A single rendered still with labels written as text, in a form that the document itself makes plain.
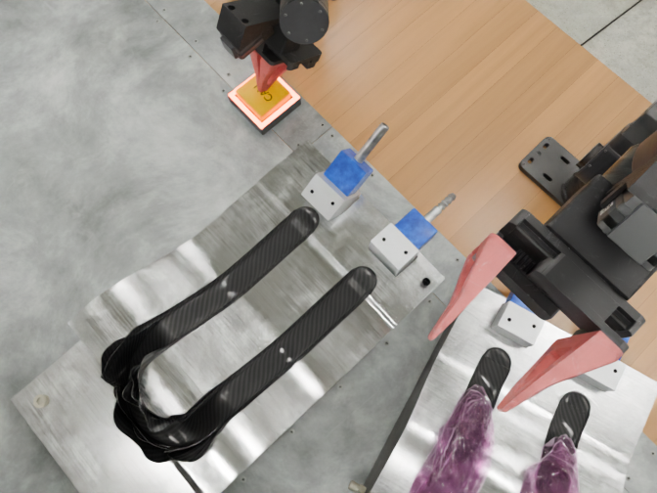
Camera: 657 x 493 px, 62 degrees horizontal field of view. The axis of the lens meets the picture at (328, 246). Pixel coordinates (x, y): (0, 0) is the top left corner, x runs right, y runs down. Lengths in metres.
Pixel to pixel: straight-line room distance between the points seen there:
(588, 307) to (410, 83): 0.60
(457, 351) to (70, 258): 0.56
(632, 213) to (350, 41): 0.69
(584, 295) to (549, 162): 0.53
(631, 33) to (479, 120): 1.33
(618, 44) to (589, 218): 1.77
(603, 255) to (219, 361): 0.44
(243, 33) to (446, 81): 0.36
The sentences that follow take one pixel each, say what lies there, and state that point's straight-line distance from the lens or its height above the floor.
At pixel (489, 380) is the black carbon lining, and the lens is 0.74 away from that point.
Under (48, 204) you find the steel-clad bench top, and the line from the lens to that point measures 0.91.
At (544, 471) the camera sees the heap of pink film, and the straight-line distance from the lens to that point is 0.71.
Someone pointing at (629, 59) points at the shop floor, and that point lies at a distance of 2.12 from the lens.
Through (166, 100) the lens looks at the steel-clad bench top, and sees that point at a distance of 0.92.
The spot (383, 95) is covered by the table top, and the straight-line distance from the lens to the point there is 0.89.
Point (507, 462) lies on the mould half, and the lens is 0.71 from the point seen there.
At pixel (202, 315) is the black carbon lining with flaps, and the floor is 0.90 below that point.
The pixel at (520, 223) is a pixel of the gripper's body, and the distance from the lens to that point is 0.38.
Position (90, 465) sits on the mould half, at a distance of 0.76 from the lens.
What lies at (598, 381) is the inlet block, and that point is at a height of 0.88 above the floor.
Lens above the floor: 1.56
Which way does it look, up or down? 75 degrees down
